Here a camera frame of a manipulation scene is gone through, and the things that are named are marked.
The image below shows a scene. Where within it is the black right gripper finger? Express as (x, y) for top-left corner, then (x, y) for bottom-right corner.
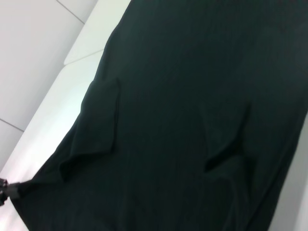
(0, 190), (21, 206)
(0, 178), (21, 192)

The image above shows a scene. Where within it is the black t-shirt with pink print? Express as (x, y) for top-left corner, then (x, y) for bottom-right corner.
(14, 0), (308, 231)

